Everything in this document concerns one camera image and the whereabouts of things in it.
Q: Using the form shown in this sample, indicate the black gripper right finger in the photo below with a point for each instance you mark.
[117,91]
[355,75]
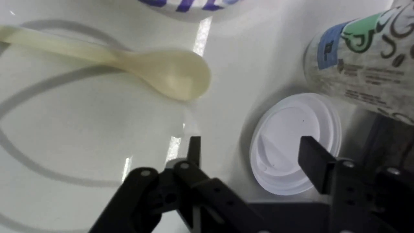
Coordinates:
[366,202]

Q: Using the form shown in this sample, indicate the white coffee lid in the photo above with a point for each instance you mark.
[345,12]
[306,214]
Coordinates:
[284,129]

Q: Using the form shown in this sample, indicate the blue white patterned paper plate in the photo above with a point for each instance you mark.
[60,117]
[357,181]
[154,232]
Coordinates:
[189,7]

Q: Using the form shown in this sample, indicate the beige plastic spoon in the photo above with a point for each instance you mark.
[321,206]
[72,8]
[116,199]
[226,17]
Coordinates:
[172,73]

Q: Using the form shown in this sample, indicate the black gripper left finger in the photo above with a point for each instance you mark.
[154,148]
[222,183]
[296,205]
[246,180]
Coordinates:
[189,202]

